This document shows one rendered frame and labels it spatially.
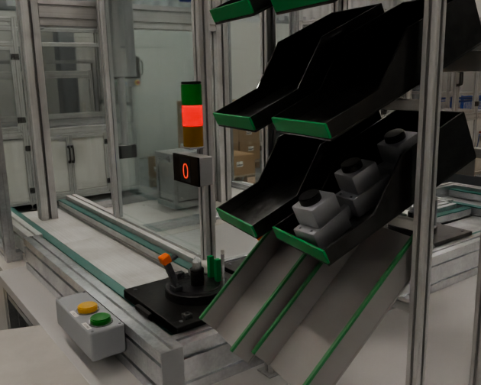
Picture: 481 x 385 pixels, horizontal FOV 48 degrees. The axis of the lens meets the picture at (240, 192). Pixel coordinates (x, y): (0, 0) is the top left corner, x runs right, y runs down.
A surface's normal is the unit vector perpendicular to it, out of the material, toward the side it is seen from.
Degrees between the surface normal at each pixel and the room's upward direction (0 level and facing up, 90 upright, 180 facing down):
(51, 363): 0
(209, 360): 90
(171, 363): 90
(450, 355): 0
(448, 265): 90
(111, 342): 90
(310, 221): 115
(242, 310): 45
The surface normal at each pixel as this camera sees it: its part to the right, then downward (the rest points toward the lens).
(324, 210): 0.54, 0.11
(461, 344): -0.02, -0.98
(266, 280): -0.65, -0.61
